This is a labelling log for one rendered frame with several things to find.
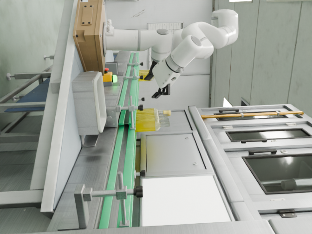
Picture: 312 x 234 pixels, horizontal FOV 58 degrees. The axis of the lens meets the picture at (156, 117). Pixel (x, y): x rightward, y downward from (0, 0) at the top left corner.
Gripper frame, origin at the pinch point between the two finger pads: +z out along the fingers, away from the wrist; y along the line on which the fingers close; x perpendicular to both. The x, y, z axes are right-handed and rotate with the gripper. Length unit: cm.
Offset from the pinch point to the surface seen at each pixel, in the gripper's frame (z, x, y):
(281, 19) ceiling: 5, -273, 124
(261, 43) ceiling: 53, -314, 135
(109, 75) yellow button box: 38, -12, 36
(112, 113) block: 23.3, 6.0, 1.3
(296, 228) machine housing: -44, 28, -62
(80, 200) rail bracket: -5, 46, -41
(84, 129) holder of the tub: 19.9, 24.2, -8.0
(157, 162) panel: 28.9, -14.3, -23.7
